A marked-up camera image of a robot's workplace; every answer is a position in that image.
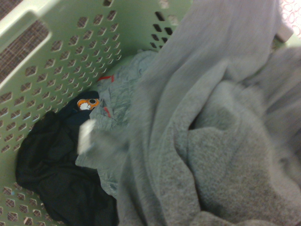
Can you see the dark grey cotton t-shirt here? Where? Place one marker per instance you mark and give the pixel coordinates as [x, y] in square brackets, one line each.
[211, 141]

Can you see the light green plastic laundry basket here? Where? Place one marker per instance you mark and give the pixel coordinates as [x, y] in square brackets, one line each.
[70, 54]

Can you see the heather grey garment red stitching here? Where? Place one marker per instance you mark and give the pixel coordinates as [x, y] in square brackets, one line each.
[122, 94]

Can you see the black garment with orange print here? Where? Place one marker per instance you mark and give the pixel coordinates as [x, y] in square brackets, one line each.
[58, 169]

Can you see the white circle-patterned bed sheet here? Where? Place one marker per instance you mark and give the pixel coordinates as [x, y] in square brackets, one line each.
[292, 14]

